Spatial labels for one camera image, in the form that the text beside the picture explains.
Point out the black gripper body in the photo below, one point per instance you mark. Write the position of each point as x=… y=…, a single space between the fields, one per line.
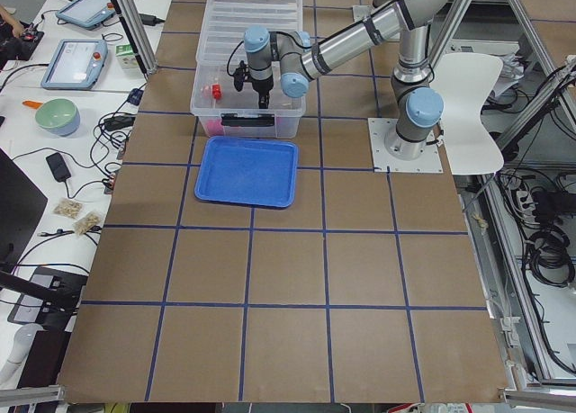
x=261 y=87

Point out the red block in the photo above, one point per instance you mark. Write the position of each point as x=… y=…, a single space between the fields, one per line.
x=212 y=92

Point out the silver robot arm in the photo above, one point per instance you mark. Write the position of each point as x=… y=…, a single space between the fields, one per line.
x=301 y=62

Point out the clear plastic storage box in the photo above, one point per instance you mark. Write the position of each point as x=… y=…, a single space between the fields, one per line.
x=287 y=111

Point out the clear plastic box lid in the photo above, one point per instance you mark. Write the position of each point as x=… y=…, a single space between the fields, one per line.
x=225 y=21

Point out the blue plastic tray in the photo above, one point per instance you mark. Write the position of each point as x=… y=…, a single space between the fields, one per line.
x=248 y=171

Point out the green white carton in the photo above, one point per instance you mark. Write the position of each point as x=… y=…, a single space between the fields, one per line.
x=125 y=56

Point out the near blue teach pendant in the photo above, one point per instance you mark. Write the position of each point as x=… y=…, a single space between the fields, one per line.
x=75 y=65

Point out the blue teach pendant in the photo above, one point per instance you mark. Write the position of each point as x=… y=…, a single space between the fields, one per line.
x=75 y=65
x=87 y=14

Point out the far blue teach pendant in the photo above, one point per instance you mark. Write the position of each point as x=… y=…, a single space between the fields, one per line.
x=87 y=14

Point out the white chair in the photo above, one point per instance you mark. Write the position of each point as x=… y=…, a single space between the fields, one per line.
x=465 y=80

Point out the green bowl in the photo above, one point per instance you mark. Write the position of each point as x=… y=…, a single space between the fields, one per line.
x=59 y=116

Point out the snack bag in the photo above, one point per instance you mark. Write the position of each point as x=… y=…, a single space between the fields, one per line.
x=68 y=208
x=86 y=223

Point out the black power adapter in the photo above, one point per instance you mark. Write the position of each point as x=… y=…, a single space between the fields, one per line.
x=58 y=167

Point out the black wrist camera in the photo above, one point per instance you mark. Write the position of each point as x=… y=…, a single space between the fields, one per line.
x=240 y=76

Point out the black box latch handle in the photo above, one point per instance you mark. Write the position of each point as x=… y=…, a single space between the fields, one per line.
x=258 y=120

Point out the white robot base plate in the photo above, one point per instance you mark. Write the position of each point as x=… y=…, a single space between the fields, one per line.
x=392 y=154

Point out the aluminium frame post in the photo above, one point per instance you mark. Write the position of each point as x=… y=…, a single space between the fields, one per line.
x=137 y=37

